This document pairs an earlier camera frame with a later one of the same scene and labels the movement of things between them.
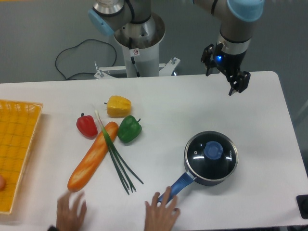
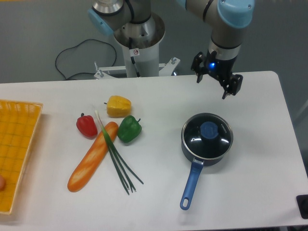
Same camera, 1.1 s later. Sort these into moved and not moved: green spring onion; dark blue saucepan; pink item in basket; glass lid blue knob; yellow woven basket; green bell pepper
Moved: glass lid blue knob; dark blue saucepan
Not moved: green spring onion; green bell pepper; yellow woven basket; pink item in basket
